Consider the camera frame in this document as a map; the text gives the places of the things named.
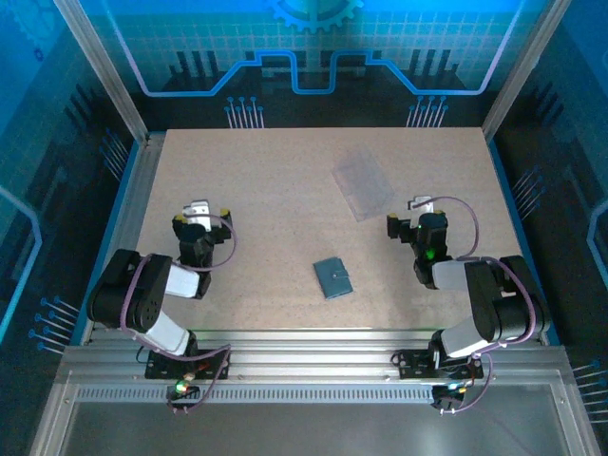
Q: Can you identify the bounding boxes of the teal leather card holder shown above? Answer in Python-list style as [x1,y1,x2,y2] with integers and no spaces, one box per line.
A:
[312,256,355,300]

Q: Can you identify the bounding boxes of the clear plastic sleeve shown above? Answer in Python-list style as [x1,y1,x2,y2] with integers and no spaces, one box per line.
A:
[331,147,396,222]

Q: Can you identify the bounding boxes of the blue table edge strip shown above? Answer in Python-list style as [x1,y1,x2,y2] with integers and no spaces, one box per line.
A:
[70,140,143,346]
[487,137,561,346]

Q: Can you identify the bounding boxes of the small LED control board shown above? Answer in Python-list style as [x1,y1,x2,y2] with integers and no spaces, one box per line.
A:
[431,383,469,412]
[165,382,200,412]

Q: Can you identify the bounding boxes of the grey metal sheet panel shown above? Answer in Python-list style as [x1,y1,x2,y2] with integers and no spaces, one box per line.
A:
[56,383,576,456]

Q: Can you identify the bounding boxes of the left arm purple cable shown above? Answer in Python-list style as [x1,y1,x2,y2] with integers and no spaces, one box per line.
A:
[118,213,238,414]

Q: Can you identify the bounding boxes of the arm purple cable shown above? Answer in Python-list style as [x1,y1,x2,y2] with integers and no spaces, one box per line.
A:
[410,196,542,414]
[118,213,238,414]

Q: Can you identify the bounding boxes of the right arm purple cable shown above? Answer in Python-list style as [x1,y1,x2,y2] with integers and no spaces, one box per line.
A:
[410,196,542,414]

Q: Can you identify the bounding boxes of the aluminium side rail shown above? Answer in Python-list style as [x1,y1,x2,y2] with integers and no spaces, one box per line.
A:
[80,135,167,346]

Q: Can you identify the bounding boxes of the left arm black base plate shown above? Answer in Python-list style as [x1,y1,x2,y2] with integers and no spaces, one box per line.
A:
[144,348,230,381]

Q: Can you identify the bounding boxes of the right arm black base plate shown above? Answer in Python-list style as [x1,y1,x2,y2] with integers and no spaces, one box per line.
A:
[396,349,486,381]

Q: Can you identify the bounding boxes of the aluminium front frame rails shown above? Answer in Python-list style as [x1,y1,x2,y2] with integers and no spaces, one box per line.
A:
[55,326,574,387]

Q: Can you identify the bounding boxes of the aluminium corner post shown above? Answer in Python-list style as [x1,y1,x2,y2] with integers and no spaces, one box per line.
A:
[482,0,574,142]
[52,0,149,143]

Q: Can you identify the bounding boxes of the slotted grey cable duct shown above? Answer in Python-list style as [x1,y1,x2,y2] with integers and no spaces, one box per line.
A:
[74,387,436,405]

